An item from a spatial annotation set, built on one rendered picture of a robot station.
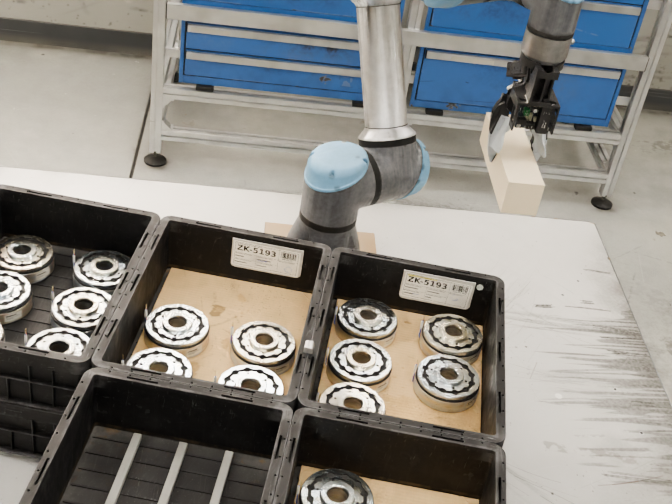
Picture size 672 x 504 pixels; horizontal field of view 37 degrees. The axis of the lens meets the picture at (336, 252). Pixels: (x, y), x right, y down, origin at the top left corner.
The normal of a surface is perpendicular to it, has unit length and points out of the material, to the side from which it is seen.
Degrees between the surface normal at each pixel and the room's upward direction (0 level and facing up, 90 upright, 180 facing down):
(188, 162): 0
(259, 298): 0
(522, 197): 90
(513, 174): 0
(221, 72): 90
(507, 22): 90
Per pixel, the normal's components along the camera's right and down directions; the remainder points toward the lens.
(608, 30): 0.04, 0.59
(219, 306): 0.13, -0.80
